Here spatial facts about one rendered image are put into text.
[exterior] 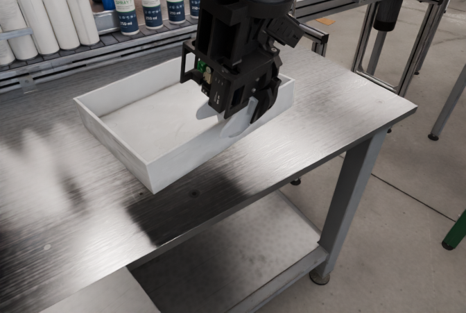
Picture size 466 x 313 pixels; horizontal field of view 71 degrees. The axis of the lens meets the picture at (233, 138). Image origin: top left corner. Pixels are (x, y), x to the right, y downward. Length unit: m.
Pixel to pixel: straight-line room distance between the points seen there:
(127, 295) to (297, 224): 0.89
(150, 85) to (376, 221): 1.32
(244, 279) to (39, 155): 0.73
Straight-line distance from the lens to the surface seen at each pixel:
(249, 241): 1.23
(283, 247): 1.23
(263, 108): 0.38
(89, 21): 0.97
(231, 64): 0.32
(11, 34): 0.94
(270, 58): 0.34
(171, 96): 0.58
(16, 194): 0.67
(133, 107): 0.57
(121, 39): 1.00
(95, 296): 0.50
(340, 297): 1.43
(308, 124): 0.72
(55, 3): 0.94
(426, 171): 2.03
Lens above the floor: 1.26
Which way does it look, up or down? 40 degrees down
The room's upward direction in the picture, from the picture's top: straight up
